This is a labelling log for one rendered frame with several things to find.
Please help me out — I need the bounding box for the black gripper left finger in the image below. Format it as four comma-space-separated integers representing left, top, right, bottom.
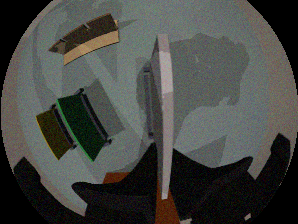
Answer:
72, 143, 158, 224

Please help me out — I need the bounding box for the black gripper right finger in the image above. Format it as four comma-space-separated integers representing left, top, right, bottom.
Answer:
169, 148, 253, 221

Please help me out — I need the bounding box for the yellow board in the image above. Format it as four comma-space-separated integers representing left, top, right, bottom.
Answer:
36, 108, 74, 161

